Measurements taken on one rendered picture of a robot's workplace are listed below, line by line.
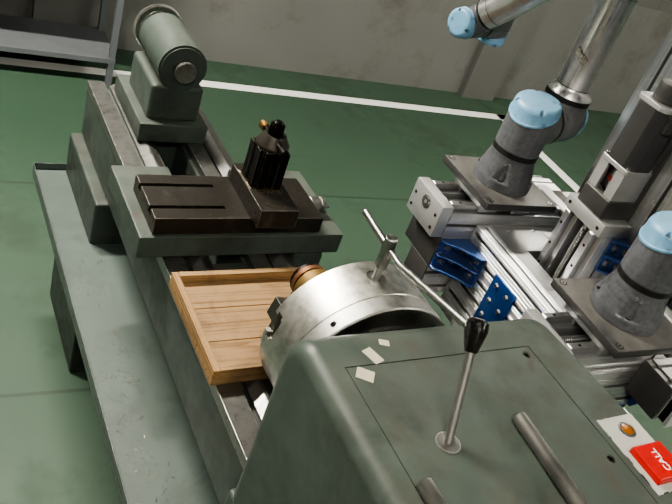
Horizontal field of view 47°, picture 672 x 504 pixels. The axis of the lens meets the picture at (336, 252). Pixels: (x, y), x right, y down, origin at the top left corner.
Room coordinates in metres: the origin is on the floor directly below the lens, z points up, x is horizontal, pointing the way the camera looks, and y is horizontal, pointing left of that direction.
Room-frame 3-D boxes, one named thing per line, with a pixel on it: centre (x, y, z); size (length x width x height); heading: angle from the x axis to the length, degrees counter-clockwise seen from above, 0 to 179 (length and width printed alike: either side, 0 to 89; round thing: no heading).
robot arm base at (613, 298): (1.41, -0.61, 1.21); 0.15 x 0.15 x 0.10
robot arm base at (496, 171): (1.81, -0.33, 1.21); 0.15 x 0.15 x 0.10
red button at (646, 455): (0.86, -0.54, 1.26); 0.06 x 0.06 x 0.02; 37
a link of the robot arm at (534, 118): (1.82, -0.33, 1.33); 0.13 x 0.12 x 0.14; 146
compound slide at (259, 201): (1.61, 0.22, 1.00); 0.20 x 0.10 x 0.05; 37
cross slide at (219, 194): (1.59, 0.28, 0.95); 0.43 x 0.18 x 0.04; 127
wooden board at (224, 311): (1.31, 0.08, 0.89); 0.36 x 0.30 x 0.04; 127
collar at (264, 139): (1.63, 0.23, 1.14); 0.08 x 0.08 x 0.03
